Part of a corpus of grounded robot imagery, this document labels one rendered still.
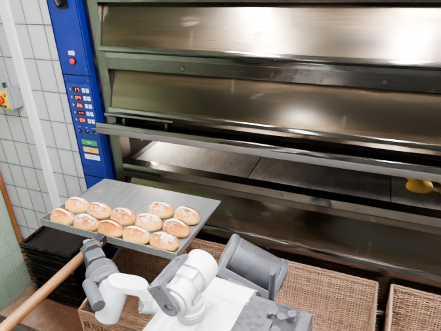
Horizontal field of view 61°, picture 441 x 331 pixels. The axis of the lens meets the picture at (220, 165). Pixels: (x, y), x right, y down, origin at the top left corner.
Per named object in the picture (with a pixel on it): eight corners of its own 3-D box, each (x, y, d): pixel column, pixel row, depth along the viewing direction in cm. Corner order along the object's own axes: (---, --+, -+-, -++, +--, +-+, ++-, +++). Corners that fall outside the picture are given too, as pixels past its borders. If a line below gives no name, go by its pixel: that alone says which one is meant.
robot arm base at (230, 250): (277, 272, 97) (294, 256, 88) (260, 318, 90) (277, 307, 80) (226, 244, 98) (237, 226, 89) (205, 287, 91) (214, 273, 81)
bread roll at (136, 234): (155, 237, 125) (153, 224, 123) (145, 249, 120) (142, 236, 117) (130, 231, 129) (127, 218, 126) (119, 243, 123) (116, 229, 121)
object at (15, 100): (9, 104, 192) (3, 85, 187) (23, 106, 188) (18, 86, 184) (-3, 108, 186) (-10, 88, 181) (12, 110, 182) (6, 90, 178)
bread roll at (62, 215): (81, 219, 136) (78, 207, 134) (67, 230, 131) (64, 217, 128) (60, 214, 140) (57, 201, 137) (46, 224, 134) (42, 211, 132)
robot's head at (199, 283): (219, 289, 73) (217, 254, 69) (193, 330, 65) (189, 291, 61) (189, 280, 76) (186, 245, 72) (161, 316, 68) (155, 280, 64)
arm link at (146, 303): (107, 270, 101) (155, 278, 106) (98, 298, 103) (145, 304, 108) (109, 284, 95) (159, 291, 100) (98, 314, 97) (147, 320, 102)
